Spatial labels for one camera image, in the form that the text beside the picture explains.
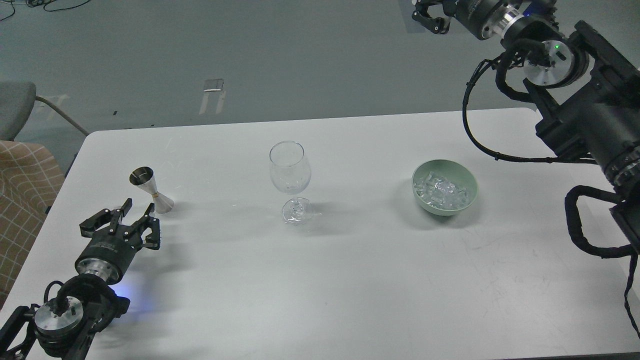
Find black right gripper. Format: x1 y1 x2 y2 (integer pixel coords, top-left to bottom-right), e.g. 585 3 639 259
412 0 521 41

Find green bowl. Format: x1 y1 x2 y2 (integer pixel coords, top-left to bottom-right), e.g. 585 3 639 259
411 159 479 217

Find grey chair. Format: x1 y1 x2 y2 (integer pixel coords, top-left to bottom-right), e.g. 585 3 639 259
0 80 90 141

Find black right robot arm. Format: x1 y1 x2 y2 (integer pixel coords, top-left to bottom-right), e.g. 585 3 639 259
411 0 640 297

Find black floor cables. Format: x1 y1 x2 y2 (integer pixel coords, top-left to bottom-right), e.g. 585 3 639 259
0 0 92 22

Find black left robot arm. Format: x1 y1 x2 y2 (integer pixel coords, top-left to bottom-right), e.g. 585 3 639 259
1 198 162 360

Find clear wine glass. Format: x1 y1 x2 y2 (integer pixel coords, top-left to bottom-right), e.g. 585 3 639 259
269 140 314 225

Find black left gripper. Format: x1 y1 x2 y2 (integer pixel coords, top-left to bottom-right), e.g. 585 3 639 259
75 198 162 285

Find pile of ice cubes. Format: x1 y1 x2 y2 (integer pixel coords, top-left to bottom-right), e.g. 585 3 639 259
413 171 472 210

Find steel cocktail jigger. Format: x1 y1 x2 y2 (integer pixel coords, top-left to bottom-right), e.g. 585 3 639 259
129 166 175 214

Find metal floor plate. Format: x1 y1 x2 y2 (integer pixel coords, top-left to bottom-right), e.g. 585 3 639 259
202 79 224 92

